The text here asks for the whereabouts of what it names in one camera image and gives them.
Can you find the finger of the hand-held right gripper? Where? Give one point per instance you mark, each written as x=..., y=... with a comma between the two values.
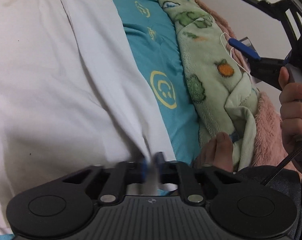
x=241, y=45
x=266, y=7

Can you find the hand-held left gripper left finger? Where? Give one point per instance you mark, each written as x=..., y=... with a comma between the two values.
x=144, y=171

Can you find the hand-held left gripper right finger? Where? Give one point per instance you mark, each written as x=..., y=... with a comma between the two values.
x=160, y=170

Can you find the white t-shirt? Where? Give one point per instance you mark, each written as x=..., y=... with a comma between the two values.
x=65, y=80

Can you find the person's right hand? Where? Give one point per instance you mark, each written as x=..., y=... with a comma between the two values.
x=293, y=112

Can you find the green printed fleece blanket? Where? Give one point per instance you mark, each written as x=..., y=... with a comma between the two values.
x=203, y=62

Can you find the person's bare foot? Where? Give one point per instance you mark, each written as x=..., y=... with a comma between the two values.
x=218, y=152

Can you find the teal printed bed sheet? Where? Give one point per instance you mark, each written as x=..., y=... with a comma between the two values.
x=153, y=55

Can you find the pink fluffy blanket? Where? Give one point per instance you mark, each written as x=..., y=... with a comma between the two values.
x=266, y=130

